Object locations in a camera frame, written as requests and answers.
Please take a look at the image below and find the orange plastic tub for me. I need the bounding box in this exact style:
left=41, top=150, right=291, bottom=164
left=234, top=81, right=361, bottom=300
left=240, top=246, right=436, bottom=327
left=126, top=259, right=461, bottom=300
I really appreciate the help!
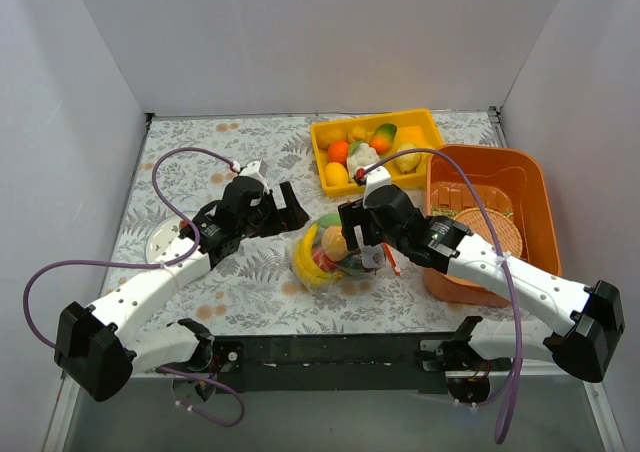
left=426, top=145, right=562, bottom=275

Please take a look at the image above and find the fake white cauliflower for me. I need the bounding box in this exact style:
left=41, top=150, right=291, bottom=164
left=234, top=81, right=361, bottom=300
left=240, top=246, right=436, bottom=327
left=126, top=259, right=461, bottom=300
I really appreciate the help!
left=346, top=141, right=379, bottom=182

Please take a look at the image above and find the yellow plastic tray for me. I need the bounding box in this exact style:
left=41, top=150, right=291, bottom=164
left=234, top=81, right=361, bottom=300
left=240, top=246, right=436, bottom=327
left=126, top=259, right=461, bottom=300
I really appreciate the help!
left=310, top=109, right=444, bottom=198

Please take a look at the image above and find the fake bumpy yellow lemon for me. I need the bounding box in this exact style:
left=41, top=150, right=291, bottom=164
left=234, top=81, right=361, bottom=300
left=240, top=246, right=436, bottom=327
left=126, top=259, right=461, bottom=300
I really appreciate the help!
left=394, top=142, right=422, bottom=174

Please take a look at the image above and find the fake mango green orange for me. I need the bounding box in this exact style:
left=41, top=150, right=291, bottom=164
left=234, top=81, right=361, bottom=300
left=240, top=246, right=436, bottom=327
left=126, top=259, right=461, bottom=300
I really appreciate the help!
left=369, top=123, right=397, bottom=155

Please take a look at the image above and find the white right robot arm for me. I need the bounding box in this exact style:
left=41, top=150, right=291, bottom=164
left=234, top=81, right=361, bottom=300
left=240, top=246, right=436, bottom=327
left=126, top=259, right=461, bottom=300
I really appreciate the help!
left=338, top=185, right=625, bottom=383

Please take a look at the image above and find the fake yellow fruit back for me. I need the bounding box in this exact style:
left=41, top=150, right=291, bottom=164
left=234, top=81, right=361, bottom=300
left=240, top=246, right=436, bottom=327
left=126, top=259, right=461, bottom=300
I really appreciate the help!
left=316, top=128, right=347, bottom=150

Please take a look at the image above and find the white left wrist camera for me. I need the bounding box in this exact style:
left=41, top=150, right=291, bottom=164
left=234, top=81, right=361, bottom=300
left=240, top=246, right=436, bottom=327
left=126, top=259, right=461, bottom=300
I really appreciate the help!
left=231, top=160, right=267, bottom=180

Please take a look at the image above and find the fake small yellow fruit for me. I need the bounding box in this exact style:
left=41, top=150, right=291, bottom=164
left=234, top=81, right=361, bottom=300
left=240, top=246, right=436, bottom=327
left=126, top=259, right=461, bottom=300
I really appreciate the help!
left=347, top=126, right=368, bottom=143

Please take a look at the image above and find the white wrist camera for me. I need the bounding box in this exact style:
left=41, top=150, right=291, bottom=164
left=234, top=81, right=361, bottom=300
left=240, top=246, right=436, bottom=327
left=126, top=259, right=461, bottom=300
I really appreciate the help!
left=231, top=160, right=267, bottom=180
left=354, top=166, right=392, bottom=208

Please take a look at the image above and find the fake orange tangerine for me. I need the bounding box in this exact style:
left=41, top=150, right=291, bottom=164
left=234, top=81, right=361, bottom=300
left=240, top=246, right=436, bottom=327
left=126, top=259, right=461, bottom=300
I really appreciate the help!
left=327, top=140, right=350, bottom=166

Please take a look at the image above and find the clear zip top bag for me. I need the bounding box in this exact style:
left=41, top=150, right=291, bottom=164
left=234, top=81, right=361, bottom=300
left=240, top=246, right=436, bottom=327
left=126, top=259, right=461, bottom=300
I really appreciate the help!
left=291, top=213, right=401, bottom=291

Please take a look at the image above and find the fake green cucumber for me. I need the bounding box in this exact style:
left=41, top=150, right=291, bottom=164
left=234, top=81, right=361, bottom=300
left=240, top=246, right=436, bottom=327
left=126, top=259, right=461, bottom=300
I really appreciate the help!
left=316, top=212, right=342, bottom=230

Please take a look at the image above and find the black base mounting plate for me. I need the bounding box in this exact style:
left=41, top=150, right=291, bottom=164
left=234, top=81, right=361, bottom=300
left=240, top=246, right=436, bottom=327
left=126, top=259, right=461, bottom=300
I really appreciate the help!
left=169, top=332, right=506, bottom=396

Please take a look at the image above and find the fake red apple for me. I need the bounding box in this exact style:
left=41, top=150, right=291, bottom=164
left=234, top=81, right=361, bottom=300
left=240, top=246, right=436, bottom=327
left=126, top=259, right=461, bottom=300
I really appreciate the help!
left=312, top=247, right=337, bottom=273

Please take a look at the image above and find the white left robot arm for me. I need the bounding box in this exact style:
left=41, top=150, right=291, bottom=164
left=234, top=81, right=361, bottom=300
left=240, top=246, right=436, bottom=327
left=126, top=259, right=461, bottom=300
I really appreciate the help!
left=54, top=176, right=309, bottom=402

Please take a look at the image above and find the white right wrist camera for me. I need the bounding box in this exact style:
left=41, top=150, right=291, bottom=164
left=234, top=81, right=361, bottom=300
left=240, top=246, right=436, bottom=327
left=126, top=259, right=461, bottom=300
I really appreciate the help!
left=354, top=166, right=392, bottom=208

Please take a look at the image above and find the round woven bamboo basket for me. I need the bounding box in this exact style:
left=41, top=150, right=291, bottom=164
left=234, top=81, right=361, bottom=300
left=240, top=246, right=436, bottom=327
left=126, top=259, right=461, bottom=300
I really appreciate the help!
left=453, top=207, right=524, bottom=258

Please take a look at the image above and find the white fruit pattern plate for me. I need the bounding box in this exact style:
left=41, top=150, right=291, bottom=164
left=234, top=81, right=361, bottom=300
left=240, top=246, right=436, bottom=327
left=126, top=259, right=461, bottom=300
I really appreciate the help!
left=145, top=215, right=193, bottom=264

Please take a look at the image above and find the fake yellow banana bunch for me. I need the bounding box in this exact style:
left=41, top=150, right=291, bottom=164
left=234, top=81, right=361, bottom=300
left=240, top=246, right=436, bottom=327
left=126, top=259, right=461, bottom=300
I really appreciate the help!
left=292, top=222, right=345, bottom=289

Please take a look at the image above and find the fake yellow lemon front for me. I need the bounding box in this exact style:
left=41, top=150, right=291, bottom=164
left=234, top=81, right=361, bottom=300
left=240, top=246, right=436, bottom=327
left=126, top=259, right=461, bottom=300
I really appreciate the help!
left=324, top=162, right=349, bottom=187

